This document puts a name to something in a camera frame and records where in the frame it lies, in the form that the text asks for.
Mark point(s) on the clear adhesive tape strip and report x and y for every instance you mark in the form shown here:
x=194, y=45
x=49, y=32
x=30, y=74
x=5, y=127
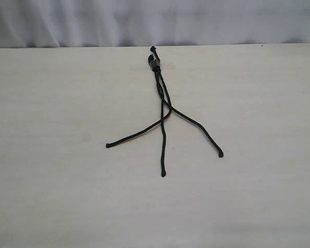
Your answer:
x=147, y=67

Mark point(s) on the white backdrop curtain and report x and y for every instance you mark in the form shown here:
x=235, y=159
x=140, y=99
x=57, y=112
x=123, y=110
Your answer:
x=145, y=23

